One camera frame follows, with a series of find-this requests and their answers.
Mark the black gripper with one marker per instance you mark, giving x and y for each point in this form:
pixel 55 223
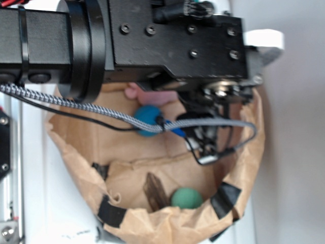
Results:
pixel 183 46

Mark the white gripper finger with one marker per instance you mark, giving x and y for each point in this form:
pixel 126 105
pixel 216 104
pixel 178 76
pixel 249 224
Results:
pixel 267 38

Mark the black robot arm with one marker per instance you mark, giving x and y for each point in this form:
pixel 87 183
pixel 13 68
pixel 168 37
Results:
pixel 71 47

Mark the pink plush bunny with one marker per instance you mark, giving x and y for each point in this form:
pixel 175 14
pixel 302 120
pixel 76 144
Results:
pixel 155 98

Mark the blue dimpled ball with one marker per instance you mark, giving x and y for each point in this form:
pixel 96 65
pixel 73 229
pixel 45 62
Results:
pixel 149 114

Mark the brown paper bag bin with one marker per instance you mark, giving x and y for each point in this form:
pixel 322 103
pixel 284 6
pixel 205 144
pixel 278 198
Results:
pixel 109 169

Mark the green dimpled ball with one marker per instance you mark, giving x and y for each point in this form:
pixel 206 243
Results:
pixel 186 198

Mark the dark brown wood piece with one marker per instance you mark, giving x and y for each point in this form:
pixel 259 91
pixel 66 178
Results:
pixel 155 193

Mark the black metal bracket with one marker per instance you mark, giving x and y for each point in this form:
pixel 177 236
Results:
pixel 5 148

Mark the aluminium frame rail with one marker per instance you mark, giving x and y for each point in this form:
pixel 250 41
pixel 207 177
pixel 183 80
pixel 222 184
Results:
pixel 12 205

